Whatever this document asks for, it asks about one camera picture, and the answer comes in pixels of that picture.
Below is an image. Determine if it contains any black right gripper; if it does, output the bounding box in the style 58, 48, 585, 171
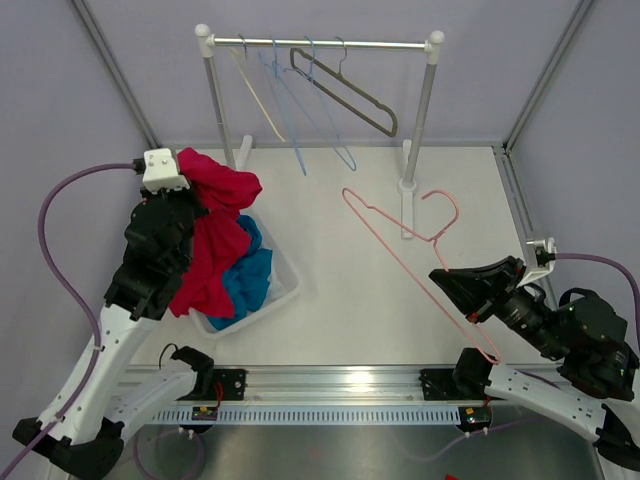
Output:
429, 253, 568, 359

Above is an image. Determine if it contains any red t-shirt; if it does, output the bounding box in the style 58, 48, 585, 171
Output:
169, 147, 262, 318

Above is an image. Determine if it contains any blue t-shirt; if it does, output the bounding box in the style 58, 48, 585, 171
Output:
207, 215, 273, 331

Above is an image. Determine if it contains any light blue wire hanger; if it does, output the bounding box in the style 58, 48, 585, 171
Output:
270, 37, 358, 172
259, 37, 307, 176

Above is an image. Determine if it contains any white t-shirt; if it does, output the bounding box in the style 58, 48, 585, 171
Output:
265, 271, 287, 303

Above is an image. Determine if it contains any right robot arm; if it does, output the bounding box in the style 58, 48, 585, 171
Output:
429, 256, 639, 471

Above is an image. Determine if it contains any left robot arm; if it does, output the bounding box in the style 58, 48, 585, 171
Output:
12, 191, 215, 479

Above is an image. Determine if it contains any cream plastic hanger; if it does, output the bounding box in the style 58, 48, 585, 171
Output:
229, 47, 285, 143

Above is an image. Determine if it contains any metal clothes rack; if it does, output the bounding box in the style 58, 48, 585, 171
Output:
195, 24, 444, 239

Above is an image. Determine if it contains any white plastic laundry basket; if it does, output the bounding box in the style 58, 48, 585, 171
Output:
189, 209, 300, 340

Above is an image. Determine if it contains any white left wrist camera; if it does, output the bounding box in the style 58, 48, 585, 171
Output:
142, 148, 190, 194

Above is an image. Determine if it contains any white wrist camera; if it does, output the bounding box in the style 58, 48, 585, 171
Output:
518, 237, 557, 287
142, 148, 190, 194

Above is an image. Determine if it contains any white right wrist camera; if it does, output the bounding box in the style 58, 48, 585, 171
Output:
518, 237, 557, 287

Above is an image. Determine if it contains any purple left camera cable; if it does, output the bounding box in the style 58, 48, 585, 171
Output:
0, 159, 207, 480

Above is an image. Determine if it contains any purple camera cable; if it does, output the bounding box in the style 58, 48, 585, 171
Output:
0, 159, 207, 480
399, 252, 640, 461

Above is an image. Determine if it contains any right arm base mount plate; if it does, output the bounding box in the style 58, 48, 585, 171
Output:
419, 368, 490, 401

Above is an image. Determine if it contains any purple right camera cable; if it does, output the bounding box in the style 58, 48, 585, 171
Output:
399, 252, 640, 461

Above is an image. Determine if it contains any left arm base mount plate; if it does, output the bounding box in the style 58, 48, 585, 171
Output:
211, 368, 247, 402

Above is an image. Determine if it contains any white slotted cable duct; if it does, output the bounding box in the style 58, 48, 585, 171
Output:
148, 405, 461, 426

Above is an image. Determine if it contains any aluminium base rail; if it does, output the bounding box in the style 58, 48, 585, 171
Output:
119, 363, 576, 404

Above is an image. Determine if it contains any aluminium frame post left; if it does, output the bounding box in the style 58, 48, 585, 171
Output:
67, 0, 161, 149

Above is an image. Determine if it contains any aluminium frame post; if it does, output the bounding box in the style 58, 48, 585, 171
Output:
67, 0, 161, 149
502, 0, 598, 155

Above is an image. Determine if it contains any aluminium frame post right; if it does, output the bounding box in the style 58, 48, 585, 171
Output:
502, 0, 598, 155

